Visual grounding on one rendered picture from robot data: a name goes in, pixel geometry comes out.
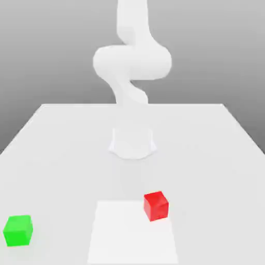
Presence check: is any small green cube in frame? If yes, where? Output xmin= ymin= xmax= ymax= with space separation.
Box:
xmin=2 ymin=215 xmax=34 ymax=247

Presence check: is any small red cube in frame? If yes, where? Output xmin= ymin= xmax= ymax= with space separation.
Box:
xmin=143 ymin=190 xmax=170 ymax=222

